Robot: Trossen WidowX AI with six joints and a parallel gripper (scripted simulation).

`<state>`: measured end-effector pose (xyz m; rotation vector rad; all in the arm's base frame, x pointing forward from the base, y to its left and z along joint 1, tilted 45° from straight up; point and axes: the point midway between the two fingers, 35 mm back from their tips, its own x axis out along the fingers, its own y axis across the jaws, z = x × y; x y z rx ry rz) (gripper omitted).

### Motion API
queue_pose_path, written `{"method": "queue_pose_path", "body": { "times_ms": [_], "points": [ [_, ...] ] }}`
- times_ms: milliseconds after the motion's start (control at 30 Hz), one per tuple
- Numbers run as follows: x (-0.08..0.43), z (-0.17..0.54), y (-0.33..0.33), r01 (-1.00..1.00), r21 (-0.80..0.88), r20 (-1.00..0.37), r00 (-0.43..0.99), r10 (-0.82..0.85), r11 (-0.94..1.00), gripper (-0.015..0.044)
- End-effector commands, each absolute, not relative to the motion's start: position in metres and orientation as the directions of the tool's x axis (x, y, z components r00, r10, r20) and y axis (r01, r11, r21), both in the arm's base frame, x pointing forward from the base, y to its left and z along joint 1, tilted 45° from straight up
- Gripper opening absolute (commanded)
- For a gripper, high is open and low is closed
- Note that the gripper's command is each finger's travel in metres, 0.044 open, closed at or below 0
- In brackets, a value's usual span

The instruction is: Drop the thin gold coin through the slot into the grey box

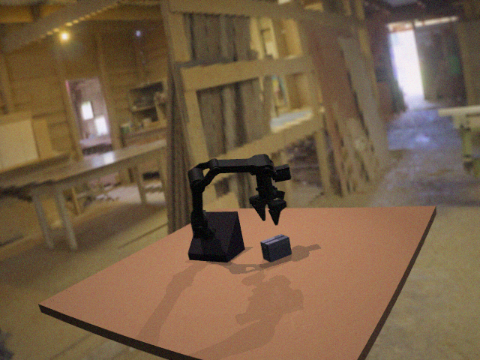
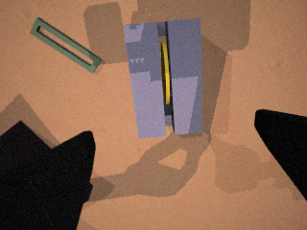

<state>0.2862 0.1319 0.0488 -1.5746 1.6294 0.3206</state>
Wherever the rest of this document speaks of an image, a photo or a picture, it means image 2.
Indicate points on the thin gold coin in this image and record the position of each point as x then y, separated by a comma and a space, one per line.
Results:
165, 73

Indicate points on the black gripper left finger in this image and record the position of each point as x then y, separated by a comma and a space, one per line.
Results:
47, 193

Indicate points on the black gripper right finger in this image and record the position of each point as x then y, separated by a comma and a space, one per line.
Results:
285, 135

